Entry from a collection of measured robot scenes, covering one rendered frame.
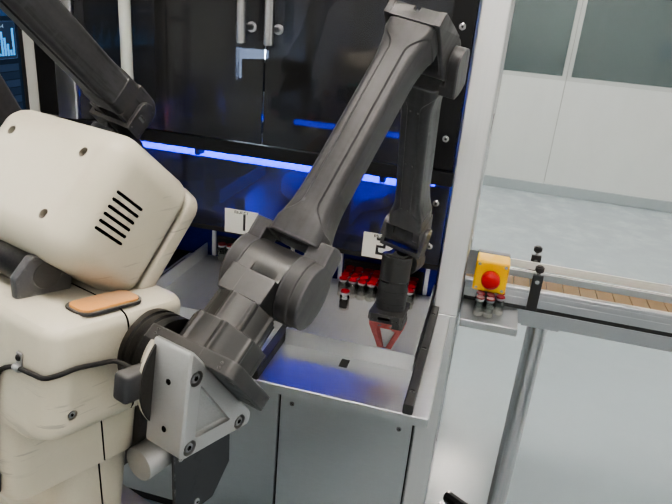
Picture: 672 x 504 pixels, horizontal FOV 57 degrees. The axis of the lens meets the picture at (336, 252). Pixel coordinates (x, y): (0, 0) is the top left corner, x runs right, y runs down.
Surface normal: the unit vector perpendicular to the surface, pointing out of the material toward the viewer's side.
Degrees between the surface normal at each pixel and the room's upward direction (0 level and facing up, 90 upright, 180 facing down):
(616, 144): 90
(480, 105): 90
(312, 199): 50
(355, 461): 90
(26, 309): 17
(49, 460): 90
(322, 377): 0
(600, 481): 0
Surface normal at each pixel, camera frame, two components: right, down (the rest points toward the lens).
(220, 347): 0.24, -0.32
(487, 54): -0.26, 0.35
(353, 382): 0.08, -0.92
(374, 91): -0.19, -0.34
